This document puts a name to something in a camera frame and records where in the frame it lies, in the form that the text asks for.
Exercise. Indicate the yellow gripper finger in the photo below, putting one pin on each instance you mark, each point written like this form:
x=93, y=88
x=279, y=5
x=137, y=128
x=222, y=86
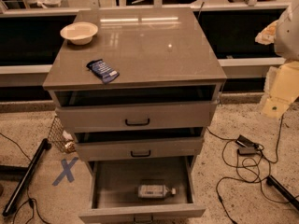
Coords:
x=268, y=34
x=281, y=89

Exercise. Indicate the grey bottom drawer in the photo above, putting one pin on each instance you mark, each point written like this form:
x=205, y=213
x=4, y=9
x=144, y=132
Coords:
x=114, y=191

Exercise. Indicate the grey drawer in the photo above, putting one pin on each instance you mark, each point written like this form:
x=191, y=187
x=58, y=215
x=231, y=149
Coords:
x=83, y=119
x=139, y=149
x=114, y=191

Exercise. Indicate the blue snack packet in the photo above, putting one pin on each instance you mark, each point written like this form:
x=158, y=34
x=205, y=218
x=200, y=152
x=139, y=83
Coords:
x=103, y=71

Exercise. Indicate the grey top drawer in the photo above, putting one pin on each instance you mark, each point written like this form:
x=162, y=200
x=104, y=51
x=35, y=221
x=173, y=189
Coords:
x=83, y=119

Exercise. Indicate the grey drawer cabinet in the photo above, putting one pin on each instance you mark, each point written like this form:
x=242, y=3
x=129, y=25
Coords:
x=162, y=56

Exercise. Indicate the blue tape cross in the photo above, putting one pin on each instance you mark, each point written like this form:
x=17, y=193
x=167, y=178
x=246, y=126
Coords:
x=66, y=172

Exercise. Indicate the white paper bowl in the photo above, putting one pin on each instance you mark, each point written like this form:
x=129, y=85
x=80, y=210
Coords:
x=79, y=33

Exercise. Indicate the black floor bar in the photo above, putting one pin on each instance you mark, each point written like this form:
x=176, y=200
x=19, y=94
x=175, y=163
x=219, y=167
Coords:
x=11, y=206
x=271, y=181

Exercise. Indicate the wire mesh basket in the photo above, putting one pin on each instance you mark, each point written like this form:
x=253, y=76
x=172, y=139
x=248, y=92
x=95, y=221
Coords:
x=59, y=137

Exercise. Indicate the black power adapter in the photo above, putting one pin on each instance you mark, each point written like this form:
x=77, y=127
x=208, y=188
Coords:
x=246, y=147

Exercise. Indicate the black left floor bar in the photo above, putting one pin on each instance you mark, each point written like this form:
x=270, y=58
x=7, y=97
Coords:
x=11, y=206

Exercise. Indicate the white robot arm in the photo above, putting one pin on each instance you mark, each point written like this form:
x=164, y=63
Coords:
x=286, y=44

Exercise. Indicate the black right floor bar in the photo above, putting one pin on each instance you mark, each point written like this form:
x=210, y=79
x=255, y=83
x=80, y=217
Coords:
x=271, y=181

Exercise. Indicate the grey middle drawer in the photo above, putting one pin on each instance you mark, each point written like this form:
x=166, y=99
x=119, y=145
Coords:
x=139, y=149

